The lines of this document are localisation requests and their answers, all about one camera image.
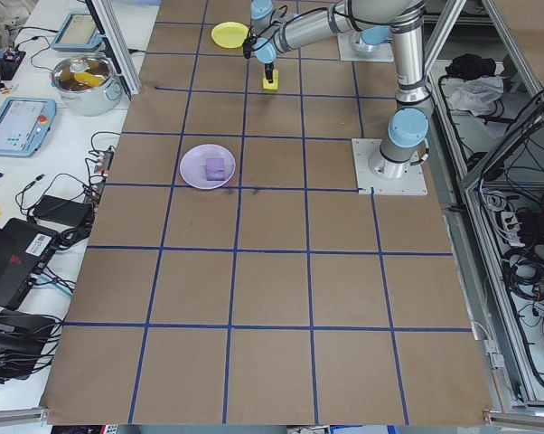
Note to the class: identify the purple round plate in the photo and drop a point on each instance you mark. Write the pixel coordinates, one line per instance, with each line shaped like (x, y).
(193, 167)

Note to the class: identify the white power strip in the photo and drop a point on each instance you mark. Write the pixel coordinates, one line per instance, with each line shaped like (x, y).
(509, 221)

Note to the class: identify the black usb hub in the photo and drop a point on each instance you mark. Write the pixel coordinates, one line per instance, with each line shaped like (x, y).
(104, 165)

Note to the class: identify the purple foam block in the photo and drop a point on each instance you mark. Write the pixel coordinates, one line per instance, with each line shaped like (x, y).
(215, 168)

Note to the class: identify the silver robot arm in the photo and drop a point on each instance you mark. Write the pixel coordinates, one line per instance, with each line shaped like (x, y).
(409, 68)
(373, 35)

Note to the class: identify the yellow round plate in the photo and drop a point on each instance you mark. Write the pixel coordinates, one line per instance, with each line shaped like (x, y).
(227, 35)

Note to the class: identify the black docking box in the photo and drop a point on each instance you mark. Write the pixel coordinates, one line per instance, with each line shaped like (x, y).
(14, 334)

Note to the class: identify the white plastic bag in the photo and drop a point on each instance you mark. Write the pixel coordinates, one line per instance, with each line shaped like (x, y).
(1, 13)

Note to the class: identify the aluminium profile bar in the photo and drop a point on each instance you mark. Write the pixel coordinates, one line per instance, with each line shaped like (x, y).
(14, 416)
(525, 418)

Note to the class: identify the black power brick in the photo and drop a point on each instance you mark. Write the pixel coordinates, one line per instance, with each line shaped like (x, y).
(59, 208)

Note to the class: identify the white square base plate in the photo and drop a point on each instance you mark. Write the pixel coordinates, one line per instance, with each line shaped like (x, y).
(412, 185)
(385, 55)

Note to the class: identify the white cloth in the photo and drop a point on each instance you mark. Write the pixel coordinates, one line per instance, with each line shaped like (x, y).
(475, 95)

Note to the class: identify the aluminium profile post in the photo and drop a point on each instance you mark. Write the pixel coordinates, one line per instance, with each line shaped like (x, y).
(443, 27)
(118, 54)

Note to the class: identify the black plug adapters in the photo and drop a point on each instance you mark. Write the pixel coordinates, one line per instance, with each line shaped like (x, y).
(534, 221)

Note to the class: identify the glass pot lid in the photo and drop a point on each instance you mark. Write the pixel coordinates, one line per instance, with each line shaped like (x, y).
(102, 68)

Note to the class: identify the small circuit board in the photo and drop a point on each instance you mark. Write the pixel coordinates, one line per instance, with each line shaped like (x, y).
(13, 56)

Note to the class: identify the metal bar V-shaped frame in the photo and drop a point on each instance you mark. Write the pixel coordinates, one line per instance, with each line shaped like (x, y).
(511, 132)

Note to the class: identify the black cloth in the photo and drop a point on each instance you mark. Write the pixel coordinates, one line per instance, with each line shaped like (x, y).
(471, 65)

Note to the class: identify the yellow foam block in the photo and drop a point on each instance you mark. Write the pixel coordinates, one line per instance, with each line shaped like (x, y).
(275, 83)

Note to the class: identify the steel cooking pot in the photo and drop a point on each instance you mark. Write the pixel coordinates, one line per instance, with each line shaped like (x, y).
(87, 104)

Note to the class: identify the light blue teach pendant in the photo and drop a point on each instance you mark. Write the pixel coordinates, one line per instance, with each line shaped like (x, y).
(77, 31)
(14, 129)

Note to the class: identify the yellow object inside pot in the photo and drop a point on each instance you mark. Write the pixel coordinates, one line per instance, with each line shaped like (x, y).
(87, 80)

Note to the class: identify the black computer with label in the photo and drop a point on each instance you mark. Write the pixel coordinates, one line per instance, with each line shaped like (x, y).
(10, 271)

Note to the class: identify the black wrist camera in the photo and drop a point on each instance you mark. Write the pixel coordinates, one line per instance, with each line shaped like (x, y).
(249, 45)

